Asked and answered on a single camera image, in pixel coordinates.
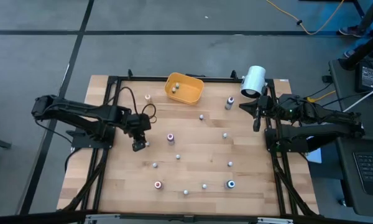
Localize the black gantry crossbar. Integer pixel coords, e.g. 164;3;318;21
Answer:
0;210;373;224

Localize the white rod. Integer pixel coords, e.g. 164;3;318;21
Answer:
341;82;373;113

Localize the black desk with power supply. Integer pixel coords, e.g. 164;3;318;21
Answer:
328;58;373;141

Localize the person's shoe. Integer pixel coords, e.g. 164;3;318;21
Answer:
338;25;364;38
343;46;361;59

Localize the black diagonal pole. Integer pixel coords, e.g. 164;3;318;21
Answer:
340;36;373;71

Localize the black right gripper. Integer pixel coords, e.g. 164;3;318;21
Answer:
239;96;274;132

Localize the black labelled power supply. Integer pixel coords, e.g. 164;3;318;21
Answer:
356;62;373;93

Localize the silver aluminium bracket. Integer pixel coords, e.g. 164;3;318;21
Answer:
257;217;295;224
84;213;121;224

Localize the white paper sheet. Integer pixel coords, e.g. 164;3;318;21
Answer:
306;147;323;165

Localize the yellow plastic bin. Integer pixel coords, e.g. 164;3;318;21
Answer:
163;72;205;106

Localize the person's leg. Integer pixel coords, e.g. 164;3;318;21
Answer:
359;0;373;30

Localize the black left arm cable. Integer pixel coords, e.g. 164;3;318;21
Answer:
111;86;158;124

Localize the black aluminium table frame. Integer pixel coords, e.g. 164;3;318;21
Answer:
60;68;320;218

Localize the yellow plug cable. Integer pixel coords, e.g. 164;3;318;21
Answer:
306;90;337;104

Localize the black desk with laptop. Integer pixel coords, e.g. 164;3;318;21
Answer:
334;136;373;218

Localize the white cylindrical lamp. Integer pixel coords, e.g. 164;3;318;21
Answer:
239;65;267;100

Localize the yellow floor extension cable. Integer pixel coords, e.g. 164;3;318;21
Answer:
265;0;346;35

